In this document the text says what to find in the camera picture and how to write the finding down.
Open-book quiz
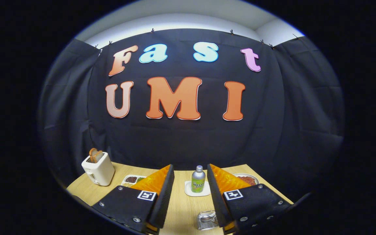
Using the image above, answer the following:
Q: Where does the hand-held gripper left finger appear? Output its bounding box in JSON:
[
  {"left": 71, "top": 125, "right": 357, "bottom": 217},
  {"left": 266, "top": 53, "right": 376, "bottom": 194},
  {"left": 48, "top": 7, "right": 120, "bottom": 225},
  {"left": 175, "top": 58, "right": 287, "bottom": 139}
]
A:
[{"left": 92, "top": 164, "right": 175, "bottom": 235}]

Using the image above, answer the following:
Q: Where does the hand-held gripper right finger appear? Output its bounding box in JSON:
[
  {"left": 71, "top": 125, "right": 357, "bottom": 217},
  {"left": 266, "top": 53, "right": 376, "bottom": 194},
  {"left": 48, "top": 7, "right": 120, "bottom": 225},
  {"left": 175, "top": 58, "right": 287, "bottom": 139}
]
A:
[{"left": 207, "top": 164, "right": 293, "bottom": 235}]

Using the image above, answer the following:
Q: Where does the green soda bottle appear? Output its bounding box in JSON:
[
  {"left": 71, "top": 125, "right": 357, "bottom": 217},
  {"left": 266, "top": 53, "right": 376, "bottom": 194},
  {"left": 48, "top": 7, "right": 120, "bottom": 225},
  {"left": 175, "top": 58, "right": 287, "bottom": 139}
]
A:
[{"left": 191, "top": 165, "right": 206, "bottom": 193}]

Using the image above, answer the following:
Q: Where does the white square coaster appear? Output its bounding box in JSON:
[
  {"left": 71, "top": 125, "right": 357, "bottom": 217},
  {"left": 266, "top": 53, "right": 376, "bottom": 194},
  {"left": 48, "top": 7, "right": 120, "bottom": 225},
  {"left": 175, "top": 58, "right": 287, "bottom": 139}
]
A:
[{"left": 184, "top": 180, "right": 212, "bottom": 197}]

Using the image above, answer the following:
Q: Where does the white divided dish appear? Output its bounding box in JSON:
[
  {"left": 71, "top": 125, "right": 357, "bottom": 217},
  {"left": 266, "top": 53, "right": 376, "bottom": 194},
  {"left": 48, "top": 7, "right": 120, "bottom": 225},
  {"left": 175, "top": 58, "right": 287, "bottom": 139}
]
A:
[{"left": 122, "top": 175, "right": 148, "bottom": 188}]

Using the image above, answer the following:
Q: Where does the white oval dish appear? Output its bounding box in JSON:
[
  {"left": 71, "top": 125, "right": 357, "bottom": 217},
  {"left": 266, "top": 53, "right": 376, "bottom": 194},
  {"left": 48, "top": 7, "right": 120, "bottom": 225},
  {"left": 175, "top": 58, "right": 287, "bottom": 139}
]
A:
[{"left": 232, "top": 173, "right": 259, "bottom": 186}]

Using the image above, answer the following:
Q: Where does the black backdrop cloth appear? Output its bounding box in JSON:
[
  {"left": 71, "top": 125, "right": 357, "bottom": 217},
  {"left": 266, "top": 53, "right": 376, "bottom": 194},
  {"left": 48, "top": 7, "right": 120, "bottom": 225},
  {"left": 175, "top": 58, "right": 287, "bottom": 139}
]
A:
[{"left": 38, "top": 29, "right": 344, "bottom": 203}]

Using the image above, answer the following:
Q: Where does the white toaster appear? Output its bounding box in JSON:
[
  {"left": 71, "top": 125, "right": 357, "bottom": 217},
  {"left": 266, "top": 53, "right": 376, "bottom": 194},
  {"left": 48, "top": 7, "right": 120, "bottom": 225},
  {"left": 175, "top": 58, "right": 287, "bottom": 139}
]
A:
[{"left": 81, "top": 152, "right": 115, "bottom": 186}]

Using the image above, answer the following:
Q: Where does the brown toast slice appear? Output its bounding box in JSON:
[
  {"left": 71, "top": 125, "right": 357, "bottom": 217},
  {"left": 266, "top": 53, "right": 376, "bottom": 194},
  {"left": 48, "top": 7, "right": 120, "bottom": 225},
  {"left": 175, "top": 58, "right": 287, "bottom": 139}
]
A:
[{"left": 89, "top": 148, "right": 103, "bottom": 163}]

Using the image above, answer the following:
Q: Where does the metal wire basket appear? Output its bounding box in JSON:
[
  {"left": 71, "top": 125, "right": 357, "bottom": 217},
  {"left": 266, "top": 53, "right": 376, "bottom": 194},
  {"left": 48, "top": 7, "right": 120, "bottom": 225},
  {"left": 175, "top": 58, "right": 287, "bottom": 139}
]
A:
[{"left": 197, "top": 211, "right": 220, "bottom": 231}]

